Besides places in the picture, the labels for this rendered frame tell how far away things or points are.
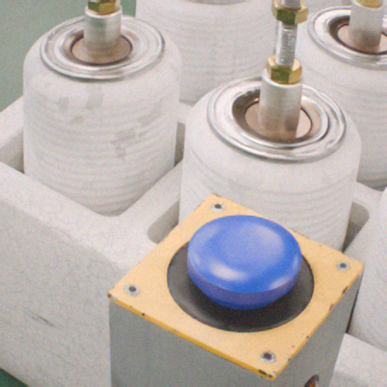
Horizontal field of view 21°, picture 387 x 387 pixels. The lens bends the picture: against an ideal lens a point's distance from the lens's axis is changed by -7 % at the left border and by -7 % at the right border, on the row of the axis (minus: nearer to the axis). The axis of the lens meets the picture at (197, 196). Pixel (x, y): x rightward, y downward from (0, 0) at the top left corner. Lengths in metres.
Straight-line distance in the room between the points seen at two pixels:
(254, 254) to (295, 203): 0.18
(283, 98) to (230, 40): 0.14
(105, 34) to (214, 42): 0.10
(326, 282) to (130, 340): 0.07
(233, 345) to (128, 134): 0.26
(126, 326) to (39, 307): 0.29
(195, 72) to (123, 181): 0.10
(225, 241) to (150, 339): 0.04
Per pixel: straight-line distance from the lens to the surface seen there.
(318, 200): 0.56
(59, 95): 0.60
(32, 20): 1.16
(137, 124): 0.61
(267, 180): 0.55
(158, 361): 0.40
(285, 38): 0.55
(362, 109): 0.65
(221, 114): 0.58
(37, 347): 0.71
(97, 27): 0.61
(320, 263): 0.41
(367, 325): 0.58
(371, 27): 0.66
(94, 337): 0.65
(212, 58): 0.69
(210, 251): 0.38
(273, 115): 0.57
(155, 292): 0.39
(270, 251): 0.39
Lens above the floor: 0.59
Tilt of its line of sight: 40 degrees down
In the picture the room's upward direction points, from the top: 5 degrees clockwise
